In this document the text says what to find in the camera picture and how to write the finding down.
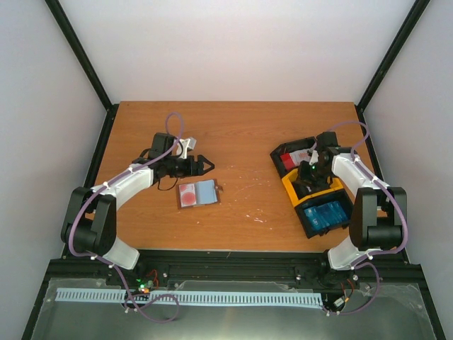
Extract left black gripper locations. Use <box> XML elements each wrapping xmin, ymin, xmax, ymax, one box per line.
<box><xmin>165</xmin><ymin>155</ymin><xmax>215</xmax><ymax>179</ymax></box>

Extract light blue cable duct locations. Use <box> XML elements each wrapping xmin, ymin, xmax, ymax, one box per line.
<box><xmin>55</xmin><ymin>288</ymin><xmax>323</xmax><ymax>309</ymax></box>

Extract red white credit card stack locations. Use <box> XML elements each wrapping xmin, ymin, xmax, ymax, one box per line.
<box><xmin>280</xmin><ymin>149</ymin><xmax>311</xmax><ymax>171</ymax></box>

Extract right connector wires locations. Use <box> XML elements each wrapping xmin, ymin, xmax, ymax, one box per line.
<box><xmin>332</xmin><ymin>276</ymin><xmax>358</xmax><ymax>309</ymax></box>

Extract brown leather card holder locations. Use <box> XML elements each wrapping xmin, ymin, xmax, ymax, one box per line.
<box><xmin>176</xmin><ymin>179</ymin><xmax>223</xmax><ymax>209</ymax></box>

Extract black frame post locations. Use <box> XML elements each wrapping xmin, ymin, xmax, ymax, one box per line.
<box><xmin>356</xmin><ymin>0</ymin><xmax>431</xmax><ymax>111</ymax></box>
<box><xmin>44</xmin><ymin>0</ymin><xmax>120</xmax><ymax>113</ymax></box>

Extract left black frame post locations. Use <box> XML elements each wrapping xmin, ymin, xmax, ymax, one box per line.
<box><xmin>44</xmin><ymin>0</ymin><xmax>120</xmax><ymax>113</ymax></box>

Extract black aluminium frame rail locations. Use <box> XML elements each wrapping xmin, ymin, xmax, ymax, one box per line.
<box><xmin>45</xmin><ymin>249</ymin><xmax>424</xmax><ymax>290</ymax></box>

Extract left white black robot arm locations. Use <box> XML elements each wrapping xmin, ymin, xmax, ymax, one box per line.
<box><xmin>61</xmin><ymin>132</ymin><xmax>214</xmax><ymax>285</ymax></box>

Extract metal base plate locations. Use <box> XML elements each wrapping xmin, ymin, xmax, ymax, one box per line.
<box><xmin>24</xmin><ymin>279</ymin><xmax>442</xmax><ymax>339</ymax></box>

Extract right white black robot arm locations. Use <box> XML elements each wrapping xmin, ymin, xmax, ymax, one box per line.
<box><xmin>295</xmin><ymin>131</ymin><xmax>408</xmax><ymax>285</ymax></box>

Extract right black frame post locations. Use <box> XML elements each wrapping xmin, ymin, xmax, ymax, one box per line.
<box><xmin>356</xmin><ymin>0</ymin><xmax>431</xmax><ymax>111</ymax></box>

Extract black yellow card tray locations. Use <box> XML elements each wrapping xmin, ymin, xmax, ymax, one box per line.
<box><xmin>270</xmin><ymin>137</ymin><xmax>352</xmax><ymax>239</ymax></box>

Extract left controller board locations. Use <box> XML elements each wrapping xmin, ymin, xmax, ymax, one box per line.
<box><xmin>137</xmin><ymin>269</ymin><xmax>159</xmax><ymax>294</ymax></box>

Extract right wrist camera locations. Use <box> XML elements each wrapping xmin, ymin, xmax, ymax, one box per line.
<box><xmin>309</xmin><ymin>142</ymin><xmax>319</xmax><ymax>166</ymax></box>

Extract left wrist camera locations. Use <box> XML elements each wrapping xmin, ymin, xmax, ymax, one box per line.
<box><xmin>176</xmin><ymin>137</ymin><xmax>197</xmax><ymax>159</ymax></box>

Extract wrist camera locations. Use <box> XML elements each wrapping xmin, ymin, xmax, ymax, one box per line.
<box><xmin>309</xmin><ymin>142</ymin><xmax>319</xmax><ymax>166</ymax></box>
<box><xmin>176</xmin><ymin>137</ymin><xmax>197</xmax><ymax>159</ymax></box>

